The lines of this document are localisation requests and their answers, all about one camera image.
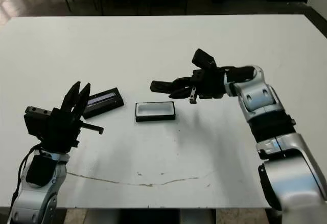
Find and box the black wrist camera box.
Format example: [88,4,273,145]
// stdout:
[23,113,53,142]
[191,49,217,71]

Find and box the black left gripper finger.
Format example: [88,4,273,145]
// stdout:
[73,82,91,119]
[61,81,82,112]

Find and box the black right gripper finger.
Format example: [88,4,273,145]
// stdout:
[172,76,195,86]
[168,87,192,99]

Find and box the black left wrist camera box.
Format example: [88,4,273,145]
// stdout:
[23,113,53,142]

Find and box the black slim camera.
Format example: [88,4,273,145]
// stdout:
[150,80,174,94]

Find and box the black box lid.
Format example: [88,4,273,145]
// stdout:
[81,87,125,119]

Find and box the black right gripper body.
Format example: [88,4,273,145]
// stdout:
[189,69,227,104]

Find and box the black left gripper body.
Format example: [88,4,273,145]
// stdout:
[25,105,104,153]

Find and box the dark robot lower body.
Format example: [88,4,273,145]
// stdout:
[86,208,217,224]

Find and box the black box base white tray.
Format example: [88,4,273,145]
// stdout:
[134,101,176,123]

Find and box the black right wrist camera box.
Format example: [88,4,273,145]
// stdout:
[191,49,217,71]

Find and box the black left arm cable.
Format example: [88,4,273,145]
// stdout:
[11,144,43,207]

